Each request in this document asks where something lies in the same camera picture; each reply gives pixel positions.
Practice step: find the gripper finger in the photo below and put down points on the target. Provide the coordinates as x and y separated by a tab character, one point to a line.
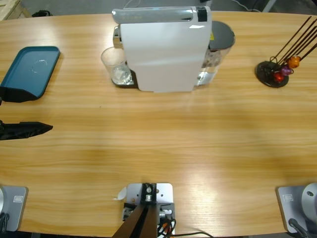
15	95
22	130

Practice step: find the clear drinking glass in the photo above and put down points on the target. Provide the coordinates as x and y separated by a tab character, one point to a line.
116	74

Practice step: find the white capsule coffee machine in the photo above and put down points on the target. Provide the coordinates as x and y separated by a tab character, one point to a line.
161	54

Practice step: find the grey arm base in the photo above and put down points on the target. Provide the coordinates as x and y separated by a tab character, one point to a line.
15	205
297	205

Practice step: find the red coffee capsule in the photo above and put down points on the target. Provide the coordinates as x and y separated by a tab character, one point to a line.
279	77

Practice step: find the orange coffee capsule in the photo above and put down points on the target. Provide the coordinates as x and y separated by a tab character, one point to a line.
294	62

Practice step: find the teal rectangular tray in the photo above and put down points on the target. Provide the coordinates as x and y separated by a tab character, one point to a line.
29	67

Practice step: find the black object on floor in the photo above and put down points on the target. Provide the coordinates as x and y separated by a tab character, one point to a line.
42	13

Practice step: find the wooden crate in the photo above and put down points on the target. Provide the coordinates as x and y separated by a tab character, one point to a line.
7	7

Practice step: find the white paper tab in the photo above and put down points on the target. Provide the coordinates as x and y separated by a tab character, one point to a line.
121	193

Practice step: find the clear water tank black lid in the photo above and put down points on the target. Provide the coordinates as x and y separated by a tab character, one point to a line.
221	33

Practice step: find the black capsule holder with rods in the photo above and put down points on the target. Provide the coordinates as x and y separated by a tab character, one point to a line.
266	72

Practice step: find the grey metal leg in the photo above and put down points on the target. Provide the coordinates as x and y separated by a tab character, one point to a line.
268	5

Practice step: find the dark camera post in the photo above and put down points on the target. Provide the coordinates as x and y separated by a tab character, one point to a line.
141	223

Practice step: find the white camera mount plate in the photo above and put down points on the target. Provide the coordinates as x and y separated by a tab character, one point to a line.
164	192

